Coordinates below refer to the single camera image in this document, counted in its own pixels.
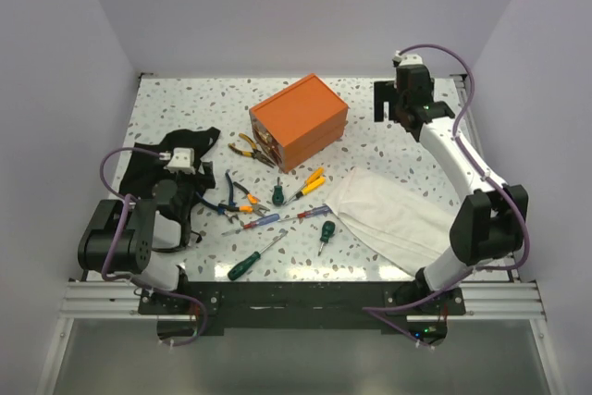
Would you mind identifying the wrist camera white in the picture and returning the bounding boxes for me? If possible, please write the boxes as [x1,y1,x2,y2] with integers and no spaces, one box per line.
[392,51,424,68]
[159,147,196,175]

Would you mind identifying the yellow handled screwdriver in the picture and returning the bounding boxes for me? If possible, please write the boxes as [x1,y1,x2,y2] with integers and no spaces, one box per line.
[288,177,326,203]

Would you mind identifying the white folded towel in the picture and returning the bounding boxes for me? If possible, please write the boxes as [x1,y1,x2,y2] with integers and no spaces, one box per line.
[325,167,453,275]

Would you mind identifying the stubby green screwdriver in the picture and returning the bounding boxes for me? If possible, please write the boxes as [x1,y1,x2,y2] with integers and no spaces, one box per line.
[272,179,285,207]
[317,221,336,256]

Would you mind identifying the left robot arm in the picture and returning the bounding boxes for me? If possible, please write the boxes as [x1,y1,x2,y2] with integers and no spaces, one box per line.
[78,162,216,314]

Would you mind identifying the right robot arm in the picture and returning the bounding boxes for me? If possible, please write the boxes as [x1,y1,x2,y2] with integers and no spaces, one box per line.
[374,55,528,315]

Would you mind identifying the orange handled screwdriver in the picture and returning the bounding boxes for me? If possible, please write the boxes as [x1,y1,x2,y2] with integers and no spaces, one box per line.
[299,167,325,190]

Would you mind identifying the blue handled pliers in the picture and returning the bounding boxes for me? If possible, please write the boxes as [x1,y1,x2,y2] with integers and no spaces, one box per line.
[195,170,239,224]

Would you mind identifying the red blue clear screwdriver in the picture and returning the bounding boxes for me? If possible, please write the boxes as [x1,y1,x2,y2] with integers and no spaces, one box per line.
[282,205,331,222]

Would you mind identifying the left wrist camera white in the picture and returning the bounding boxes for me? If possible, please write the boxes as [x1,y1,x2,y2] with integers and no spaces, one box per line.
[159,147,196,175]

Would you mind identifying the yellow black long-nose pliers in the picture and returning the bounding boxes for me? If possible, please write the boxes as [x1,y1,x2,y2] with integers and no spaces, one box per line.
[228,133,276,167]

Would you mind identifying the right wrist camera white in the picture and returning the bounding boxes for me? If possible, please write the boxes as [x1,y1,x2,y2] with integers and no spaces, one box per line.
[392,51,424,68]

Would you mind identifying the black cloth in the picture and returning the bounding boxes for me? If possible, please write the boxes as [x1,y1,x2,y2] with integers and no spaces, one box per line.
[118,127,220,253]

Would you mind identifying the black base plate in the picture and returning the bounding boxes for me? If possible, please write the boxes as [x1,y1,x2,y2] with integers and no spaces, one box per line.
[138,281,466,345]

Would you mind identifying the long green screwdriver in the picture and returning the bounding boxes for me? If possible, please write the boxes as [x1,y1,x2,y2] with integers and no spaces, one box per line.
[227,230,288,281]

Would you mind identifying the orange handled wire stripper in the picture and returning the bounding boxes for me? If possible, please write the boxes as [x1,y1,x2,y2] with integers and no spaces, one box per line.
[218,181,270,216]

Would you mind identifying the orange drawer cabinet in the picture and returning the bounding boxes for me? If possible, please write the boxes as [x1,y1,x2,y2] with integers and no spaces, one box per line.
[249,74,349,173]

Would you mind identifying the aluminium frame rail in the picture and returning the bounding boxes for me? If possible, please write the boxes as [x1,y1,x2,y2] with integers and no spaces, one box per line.
[59,281,140,319]

